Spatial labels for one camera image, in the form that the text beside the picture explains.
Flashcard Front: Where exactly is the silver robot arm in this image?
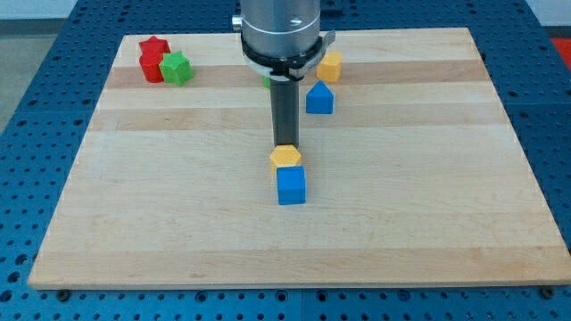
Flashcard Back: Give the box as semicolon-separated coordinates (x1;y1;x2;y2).
231;0;322;62

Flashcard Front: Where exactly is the blue triangle block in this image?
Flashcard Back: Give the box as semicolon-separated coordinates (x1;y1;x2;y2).
306;80;335;114

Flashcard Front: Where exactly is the yellow hexagon block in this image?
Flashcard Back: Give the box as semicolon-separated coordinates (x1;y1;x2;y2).
269;144;302;176

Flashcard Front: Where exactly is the blue cube block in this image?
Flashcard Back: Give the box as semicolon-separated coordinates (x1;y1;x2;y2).
277;166;306;205

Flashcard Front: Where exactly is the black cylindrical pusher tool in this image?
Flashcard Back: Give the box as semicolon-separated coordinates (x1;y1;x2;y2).
270;79;300;147

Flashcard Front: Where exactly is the yellow pentagon block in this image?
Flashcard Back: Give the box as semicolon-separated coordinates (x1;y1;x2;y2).
317;51;343;83

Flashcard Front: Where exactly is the wooden board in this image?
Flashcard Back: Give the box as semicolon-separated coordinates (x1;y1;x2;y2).
29;28;570;290

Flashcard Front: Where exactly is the green star block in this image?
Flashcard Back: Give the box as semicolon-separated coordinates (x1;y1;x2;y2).
159;51;194;86

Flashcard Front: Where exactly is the red cylinder block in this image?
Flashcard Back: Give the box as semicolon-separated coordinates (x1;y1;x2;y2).
139;52;164;83

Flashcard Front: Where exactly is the red star block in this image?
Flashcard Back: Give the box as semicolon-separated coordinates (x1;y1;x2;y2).
138;36;170;54

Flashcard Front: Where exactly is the black clamp ring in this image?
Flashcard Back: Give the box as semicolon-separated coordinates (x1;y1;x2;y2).
241;29;336;83

